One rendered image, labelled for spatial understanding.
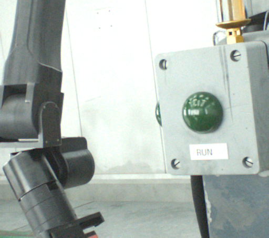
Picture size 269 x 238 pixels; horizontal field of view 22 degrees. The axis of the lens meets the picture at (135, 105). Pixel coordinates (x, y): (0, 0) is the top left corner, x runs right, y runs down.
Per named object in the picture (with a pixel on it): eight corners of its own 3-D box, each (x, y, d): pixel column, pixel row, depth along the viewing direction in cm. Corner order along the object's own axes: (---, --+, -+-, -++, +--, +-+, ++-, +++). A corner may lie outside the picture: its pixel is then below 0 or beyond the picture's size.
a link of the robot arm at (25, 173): (-10, 165, 89) (17, 143, 86) (27, 159, 94) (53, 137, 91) (13, 214, 87) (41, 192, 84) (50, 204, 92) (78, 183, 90)
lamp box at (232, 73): (167, 175, 52) (152, 54, 51) (197, 164, 55) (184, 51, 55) (260, 174, 47) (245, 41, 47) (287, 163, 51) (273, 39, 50)
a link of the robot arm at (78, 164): (-11, 104, 90) (40, 102, 85) (49, 100, 99) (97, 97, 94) (-5, 197, 90) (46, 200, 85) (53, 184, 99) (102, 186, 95)
